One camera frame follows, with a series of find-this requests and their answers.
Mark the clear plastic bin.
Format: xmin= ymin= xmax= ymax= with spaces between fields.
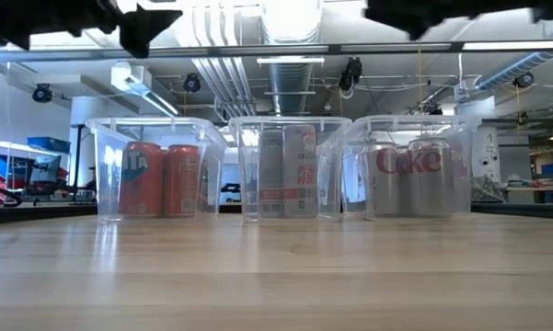
xmin=228 ymin=115 xmax=354 ymax=224
xmin=85 ymin=117 xmax=229 ymax=225
xmin=344 ymin=113 xmax=483 ymax=221

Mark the black thin stand pole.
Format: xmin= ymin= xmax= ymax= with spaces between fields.
xmin=75 ymin=123 xmax=84 ymax=203

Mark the blue storage crate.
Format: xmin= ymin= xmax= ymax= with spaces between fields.
xmin=26 ymin=136 xmax=73 ymax=154

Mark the yellow hanging cord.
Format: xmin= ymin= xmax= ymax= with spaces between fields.
xmin=414 ymin=40 xmax=423 ymax=116

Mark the wooden workbench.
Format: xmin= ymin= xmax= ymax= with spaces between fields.
xmin=505 ymin=183 xmax=553 ymax=204

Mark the white cylindrical device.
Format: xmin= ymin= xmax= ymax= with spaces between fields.
xmin=467 ymin=126 xmax=502 ymax=184

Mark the red Fanta soda can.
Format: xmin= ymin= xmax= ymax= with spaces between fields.
xmin=162 ymin=144 xmax=202 ymax=218
xmin=118 ymin=141 xmax=165 ymax=218

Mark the black ceiling-mounted camera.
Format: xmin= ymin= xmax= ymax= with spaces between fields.
xmin=182 ymin=72 xmax=202 ymax=94
xmin=513 ymin=71 xmax=536 ymax=89
xmin=30 ymin=83 xmax=54 ymax=104

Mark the black rig crossbeam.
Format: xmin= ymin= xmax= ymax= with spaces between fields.
xmin=0 ymin=40 xmax=553 ymax=63

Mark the grey crumpled cover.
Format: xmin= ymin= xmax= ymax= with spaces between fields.
xmin=467 ymin=174 xmax=507 ymax=203

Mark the black aluminium table frame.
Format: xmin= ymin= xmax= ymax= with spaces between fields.
xmin=0 ymin=200 xmax=553 ymax=226

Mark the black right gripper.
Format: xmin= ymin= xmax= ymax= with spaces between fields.
xmin=363 ymin=0 xmax=535 ymax=41

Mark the white ceiling light fixture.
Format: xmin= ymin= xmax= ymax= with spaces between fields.
xmin=109 ymin=61 xmax=180 ymax=119

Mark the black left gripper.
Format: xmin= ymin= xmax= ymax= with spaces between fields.
xmin=27 ymin=0 xmax=184 ymax=60

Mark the blue ribbed ceiling duct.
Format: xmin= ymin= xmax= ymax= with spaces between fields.
xmin=476 ymin=31 xmax=553 ymax=91

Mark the black hanging camera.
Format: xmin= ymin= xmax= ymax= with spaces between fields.
xmin=338 ymin=56 xmax=364 ymax=93

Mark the white tube light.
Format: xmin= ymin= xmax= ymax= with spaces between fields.
xmin=256 ymin=56 xmax=326 ymax=64

